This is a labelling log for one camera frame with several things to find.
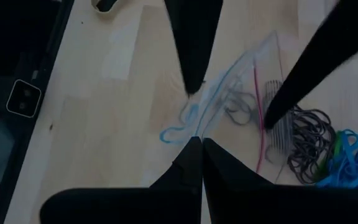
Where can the green rubber bands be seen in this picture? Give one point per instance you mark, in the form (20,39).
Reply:
(325,163)

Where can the dark rubber bands pile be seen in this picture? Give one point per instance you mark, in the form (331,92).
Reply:
(312,140)

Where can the black table-level camera box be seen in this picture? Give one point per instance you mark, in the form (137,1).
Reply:
(23,98)

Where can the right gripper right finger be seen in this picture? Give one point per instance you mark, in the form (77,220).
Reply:
(275,205)

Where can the blue rubber bands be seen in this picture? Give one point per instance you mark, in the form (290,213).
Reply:
(353,161)

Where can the clear zip bag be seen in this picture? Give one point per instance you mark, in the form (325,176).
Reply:
(244,68)

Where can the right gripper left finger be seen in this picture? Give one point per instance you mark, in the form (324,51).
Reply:
(135,205)

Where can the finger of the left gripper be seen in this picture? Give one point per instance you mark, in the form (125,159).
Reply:
(331,53)
(194,37)

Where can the loose dark rubber bands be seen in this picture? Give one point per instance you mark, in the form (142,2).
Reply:
(241,119)

